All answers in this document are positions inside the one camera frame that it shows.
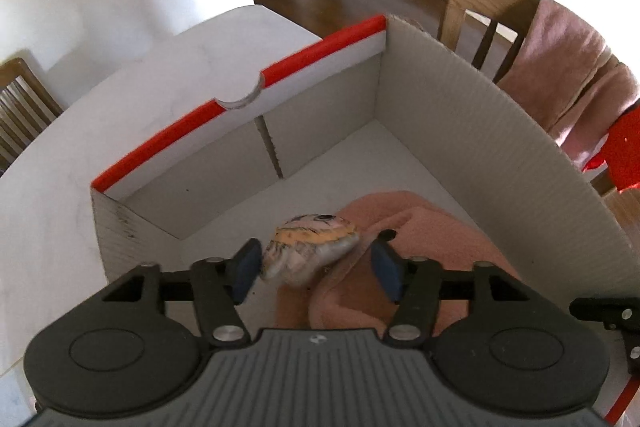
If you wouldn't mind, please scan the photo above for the pink cloth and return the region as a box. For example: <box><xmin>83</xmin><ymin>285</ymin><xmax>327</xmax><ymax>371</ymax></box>
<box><xmin>274</xmin><ymin>191</ymin><xmax>523</xmax><ymax>343</ymax></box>

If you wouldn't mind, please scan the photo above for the wooden slat-back chair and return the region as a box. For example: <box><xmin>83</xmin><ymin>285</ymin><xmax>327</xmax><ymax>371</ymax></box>
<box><xmin>0</xmin><ymin>57</ymin><xmax>65</xmax><ymax>175</ymax></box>

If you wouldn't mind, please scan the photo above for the pink towel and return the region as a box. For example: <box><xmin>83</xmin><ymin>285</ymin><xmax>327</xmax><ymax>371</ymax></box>
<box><xmin>496</xmin><ymin>0</ymin><xmax>640</xmax><ymax>172</ymax></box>

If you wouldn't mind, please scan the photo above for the red cardboard box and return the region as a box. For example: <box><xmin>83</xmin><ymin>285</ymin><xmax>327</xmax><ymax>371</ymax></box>
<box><xmin>91</xmin><ymin>14</ymin><xmax>633</xmax><ymax>343</ymax></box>

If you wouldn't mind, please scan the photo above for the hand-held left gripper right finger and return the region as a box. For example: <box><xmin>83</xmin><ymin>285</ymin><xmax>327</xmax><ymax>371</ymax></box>
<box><xmin>371</xmin><ymin>230</ymin><xmax>551</xmax><ymax>349</ymax></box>

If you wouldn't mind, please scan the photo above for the striped seashell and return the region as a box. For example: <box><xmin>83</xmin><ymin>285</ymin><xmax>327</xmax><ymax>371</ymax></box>
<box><xmin>260</xmin><ymin>213</ymin><xmax>360</xmax><ymax>290</ymax></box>

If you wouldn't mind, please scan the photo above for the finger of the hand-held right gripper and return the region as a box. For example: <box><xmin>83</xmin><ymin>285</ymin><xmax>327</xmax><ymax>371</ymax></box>
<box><xmin>570</xmin><ymin>296</ymin><xmax>640</xmax><ymax>332</ymax></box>

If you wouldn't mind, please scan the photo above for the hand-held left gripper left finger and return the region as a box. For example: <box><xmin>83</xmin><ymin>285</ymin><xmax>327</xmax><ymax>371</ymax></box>
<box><xmin>101</xmin><ymin>238</ymin><xmax>262</xmax><ymax>349</ymax></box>

